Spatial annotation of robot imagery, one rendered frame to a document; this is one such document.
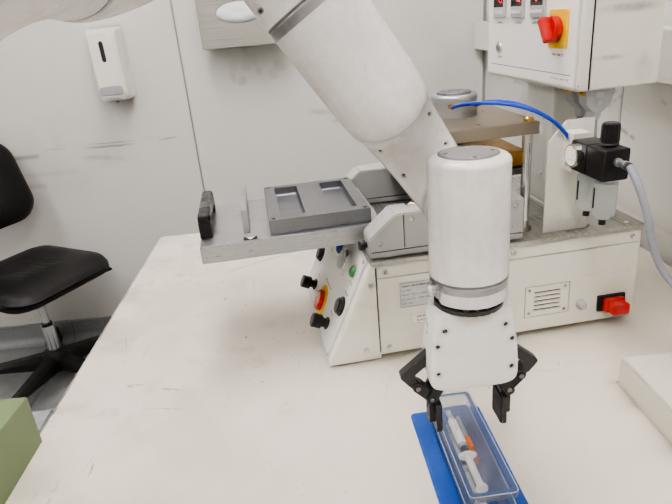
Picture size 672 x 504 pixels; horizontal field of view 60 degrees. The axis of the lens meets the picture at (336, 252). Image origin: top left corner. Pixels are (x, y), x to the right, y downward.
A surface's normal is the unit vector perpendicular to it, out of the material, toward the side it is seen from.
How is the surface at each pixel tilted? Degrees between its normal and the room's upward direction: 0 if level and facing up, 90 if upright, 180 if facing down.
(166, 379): 0
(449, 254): 90
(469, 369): 89
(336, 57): 98
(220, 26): 90
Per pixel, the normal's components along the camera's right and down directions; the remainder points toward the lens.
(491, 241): 0.34, 0.33
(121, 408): -0.08, -0.92
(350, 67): -0.06, 0.46
